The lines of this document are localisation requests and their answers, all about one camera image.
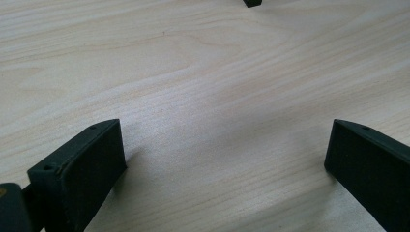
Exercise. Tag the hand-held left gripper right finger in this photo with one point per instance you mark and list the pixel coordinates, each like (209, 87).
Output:
(370, 170)

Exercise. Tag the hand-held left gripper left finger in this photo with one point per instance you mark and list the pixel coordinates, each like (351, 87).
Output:
(83, 174)

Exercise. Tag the small black object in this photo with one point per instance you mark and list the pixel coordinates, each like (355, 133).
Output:
(252, 3)

